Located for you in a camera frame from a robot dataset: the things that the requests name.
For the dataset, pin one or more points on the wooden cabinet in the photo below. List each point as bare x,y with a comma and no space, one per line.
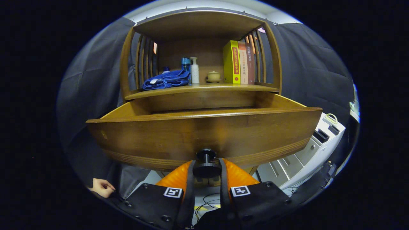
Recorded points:
198,28

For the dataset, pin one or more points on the yellow book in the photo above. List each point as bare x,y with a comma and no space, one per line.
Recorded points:
230,64

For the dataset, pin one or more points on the beige lidded teacup with saucer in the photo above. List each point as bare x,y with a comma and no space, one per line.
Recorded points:
213,76

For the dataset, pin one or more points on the black drawer knob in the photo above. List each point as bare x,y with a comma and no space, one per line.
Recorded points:
206,163

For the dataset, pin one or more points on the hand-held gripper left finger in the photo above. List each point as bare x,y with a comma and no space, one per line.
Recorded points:
190,195

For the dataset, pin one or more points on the blue transparent bottle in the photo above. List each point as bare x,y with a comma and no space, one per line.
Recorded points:
186,63

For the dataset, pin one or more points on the wooden countertop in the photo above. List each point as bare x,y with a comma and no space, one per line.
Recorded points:
198,88

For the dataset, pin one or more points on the orange and white book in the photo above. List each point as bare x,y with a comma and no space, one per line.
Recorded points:
243,64

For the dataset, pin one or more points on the brown book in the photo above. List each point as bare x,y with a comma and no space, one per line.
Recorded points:
250,64

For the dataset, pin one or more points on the wooden drawer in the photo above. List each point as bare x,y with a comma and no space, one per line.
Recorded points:
204,131

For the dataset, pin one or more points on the blue towel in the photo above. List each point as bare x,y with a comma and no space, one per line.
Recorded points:
167,80

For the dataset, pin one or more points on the white pump bottle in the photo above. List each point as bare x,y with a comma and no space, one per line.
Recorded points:
195,72

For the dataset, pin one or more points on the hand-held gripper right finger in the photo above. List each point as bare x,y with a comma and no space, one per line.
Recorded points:
225,195

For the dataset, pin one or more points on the small white blue-capped bottle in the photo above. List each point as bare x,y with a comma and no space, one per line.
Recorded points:
165,68

